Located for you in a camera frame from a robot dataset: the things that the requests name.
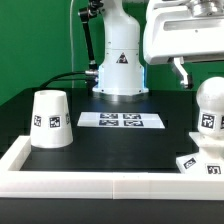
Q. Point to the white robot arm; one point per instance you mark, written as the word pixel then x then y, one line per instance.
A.
pixel 121 77

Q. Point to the white lamp bulb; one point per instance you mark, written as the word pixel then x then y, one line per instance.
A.
pixel 210 99

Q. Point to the white lamp shade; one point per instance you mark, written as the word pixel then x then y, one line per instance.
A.
pixel 50 124

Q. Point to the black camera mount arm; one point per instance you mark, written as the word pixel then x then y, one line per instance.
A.
pixel 85 14

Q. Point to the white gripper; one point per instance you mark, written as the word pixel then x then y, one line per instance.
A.
pixel 185 30

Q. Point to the white lamp base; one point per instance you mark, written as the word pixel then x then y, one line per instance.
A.
pixel 209 160

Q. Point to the white U-shaped fence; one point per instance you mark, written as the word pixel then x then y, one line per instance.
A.
pixel 16 183

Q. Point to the white marker plate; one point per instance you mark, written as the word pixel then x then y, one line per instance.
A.
pixel 120 120

